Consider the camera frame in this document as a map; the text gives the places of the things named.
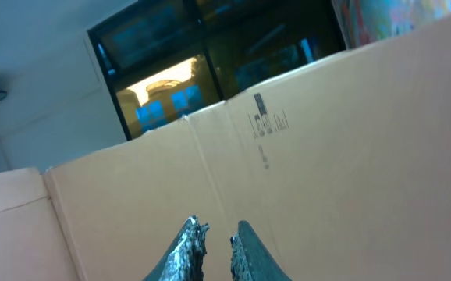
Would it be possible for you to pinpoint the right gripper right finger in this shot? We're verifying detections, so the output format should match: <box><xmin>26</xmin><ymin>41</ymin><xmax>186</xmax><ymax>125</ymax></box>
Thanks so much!
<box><xmin>230</xmin><ymin>220</ymin><xmax>291</xmax><ymax>281</ymax></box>

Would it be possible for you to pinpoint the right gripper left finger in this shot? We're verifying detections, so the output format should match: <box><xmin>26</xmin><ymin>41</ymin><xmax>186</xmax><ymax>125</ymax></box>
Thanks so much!
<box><xmin>144</xmin><ymin>215</ymin><xmax>209</xmax><ymax>281</ymax></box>

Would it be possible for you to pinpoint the dark framed window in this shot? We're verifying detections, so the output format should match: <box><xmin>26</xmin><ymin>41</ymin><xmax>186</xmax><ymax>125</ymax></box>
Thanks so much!
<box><xmin>87</xmin><ymin>0</ymin><xmax>345</xmax><ymax>140</ymax></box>

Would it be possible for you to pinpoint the cardboard box wall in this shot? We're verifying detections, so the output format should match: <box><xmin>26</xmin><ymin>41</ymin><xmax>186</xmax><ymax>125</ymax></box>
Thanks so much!
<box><xmin>0</xmin><ymin>14</ymin><xmax>451</xmax><ymax>280</ymax></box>

